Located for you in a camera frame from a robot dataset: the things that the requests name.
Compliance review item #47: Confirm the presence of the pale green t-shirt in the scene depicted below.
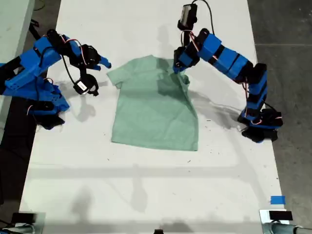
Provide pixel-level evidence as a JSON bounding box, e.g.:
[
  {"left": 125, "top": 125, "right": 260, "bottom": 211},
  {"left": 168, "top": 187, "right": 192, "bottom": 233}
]
[{"left": 106, "top": 55, "right": 199, "bottom": 152}]

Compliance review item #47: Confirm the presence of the black tripod leg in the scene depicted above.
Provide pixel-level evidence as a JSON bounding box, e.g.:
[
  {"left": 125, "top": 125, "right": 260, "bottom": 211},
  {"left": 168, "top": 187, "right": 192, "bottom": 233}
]
[{"left": 28, "top": 20, "right": 43, "bottom": 41}]

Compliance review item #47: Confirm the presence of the pale side table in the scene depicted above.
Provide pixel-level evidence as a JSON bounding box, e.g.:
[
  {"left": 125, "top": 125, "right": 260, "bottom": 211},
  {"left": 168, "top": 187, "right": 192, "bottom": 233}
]
[{"left": 0, "top": 0, "right": 36, "bottom": 143}]

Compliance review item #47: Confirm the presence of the blue tape strip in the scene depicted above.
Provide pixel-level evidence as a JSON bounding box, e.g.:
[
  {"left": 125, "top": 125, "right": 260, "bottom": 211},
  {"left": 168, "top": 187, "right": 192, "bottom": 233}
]
[{"left": 270, "top": 195, "right": 286, "bottom": 205}]

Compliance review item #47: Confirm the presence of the small black box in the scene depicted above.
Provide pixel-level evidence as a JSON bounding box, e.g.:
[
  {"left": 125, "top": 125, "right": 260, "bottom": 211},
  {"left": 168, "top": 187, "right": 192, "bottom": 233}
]
[
  {"left": 269, "top": 211, "right": 293, "bottom": 221},
  {"left": 11, "top": 212, "right": 37, "bottom": 224}
]

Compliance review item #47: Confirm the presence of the pale teal bundle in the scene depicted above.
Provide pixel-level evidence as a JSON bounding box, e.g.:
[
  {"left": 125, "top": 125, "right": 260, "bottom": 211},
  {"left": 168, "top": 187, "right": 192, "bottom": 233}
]
[
  {"left": 262, "top": 222, "right": 312, "bottom": 234},
  {"left": 0, "top": 223, "right": 37, "bottom": 234}
]

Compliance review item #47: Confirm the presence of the black camera stalk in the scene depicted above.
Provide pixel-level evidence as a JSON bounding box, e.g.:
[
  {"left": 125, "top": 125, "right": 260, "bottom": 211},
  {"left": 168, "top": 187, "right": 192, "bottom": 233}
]
[
  {"left": 177, "top": 19, "right": 198, "bottom": 48},
  {"left": 78, "top": 67, "right": 100, "bottom": 97}
]

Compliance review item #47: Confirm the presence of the black camera box white label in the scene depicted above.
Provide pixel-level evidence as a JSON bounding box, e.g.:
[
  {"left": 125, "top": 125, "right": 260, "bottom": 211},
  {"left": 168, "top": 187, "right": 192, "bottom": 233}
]
[{"left": 73, "top": 79, "right": 89, "bottom": 95}]

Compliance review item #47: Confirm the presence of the black camera cable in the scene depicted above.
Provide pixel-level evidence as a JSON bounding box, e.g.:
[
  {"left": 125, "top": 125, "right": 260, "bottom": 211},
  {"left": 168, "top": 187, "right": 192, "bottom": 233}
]
[
  {"left": 60, "top": 55, "right": 78, "bottom": 86},
  {"left": 191, "top": 0, "right": 215, "bottom": 35}
]

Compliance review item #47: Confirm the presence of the black camera box grey face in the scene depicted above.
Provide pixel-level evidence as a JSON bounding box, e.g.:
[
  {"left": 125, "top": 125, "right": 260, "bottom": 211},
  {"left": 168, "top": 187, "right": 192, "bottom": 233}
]
[{"left": 180, "top": 3, "right": 197, "bottom": 25}]

